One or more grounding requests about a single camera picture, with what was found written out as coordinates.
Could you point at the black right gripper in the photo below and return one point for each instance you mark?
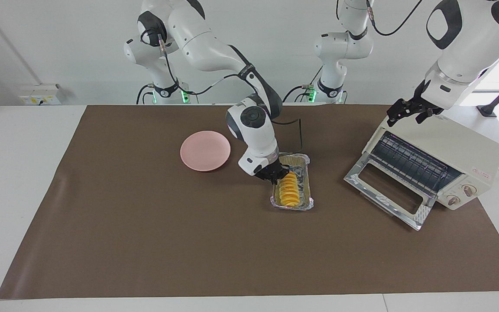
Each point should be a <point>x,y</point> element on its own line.
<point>269,168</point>

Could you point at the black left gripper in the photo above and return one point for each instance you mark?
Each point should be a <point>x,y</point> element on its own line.
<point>425,102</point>

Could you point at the yellow spiral bread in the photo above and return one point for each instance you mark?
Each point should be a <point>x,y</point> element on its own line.
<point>289,193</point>

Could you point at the aluminium foil tray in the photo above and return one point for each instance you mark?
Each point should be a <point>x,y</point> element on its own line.
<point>306,182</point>

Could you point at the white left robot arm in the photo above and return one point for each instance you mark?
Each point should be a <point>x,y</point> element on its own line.
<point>470,43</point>

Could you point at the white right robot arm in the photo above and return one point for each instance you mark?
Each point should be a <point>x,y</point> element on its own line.
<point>206,47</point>

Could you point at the metal oven rack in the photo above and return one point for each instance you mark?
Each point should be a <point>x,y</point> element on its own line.
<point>409,162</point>

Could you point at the cream toaster oven body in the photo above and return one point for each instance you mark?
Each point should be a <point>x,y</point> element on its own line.
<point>461,147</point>

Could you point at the glass oven door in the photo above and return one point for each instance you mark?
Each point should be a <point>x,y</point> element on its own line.
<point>362,182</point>

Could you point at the small oven knob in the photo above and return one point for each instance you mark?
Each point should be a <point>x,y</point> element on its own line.
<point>453,200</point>

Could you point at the large oven knob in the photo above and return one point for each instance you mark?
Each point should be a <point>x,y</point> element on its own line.
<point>469,190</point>

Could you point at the pink round plate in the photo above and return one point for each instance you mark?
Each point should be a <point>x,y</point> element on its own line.
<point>204,151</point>

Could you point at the brown table mat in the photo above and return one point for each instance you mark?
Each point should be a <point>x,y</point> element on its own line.
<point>189,251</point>

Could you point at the white wall socket strip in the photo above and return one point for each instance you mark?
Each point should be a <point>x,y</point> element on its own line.
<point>37,96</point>

